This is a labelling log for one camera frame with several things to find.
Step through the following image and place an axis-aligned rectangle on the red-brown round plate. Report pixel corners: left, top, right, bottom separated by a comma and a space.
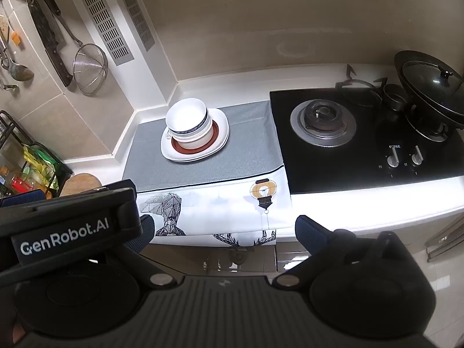
171, 121, 220, 155

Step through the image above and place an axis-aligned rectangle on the cream white bowl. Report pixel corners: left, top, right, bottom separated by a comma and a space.
169, 115, 212, 142

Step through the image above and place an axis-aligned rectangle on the white bowl blue rim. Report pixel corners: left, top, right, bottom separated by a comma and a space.
165, 98, 208, 134

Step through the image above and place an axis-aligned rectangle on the green yellow snack bag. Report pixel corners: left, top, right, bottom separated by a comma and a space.
22, 145, 61, 192

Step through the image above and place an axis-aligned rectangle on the round wooden cutting board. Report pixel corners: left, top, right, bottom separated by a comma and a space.
60, 173, 102, 197

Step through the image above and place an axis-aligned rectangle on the white printed cloth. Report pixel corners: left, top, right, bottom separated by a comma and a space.
137, 167, 293, 248

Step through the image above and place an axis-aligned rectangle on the black gas stove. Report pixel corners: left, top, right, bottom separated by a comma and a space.
270, 65, 463, 194

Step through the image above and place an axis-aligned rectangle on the grey dish mat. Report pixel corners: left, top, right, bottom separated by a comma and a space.
124, 101, 283, 193

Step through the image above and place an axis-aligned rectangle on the metal ladle spoon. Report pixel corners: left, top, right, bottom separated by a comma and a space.
0, 36, 34, 82

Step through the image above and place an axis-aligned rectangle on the black wok with lid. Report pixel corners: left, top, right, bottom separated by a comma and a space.
394, 50, 463, 129

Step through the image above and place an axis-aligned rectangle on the metal vent grille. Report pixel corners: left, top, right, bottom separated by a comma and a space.
82, 0, 134, 66

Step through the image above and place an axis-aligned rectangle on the black wire condiment rack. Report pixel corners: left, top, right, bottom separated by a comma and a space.
1, 110, 73, 199

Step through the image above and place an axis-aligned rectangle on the wire mesh strainer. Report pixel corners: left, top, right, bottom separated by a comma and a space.
44, 0, 108, 96

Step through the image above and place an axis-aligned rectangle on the black handled cleaver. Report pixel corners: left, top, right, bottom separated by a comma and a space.
27, 0, 73, 87

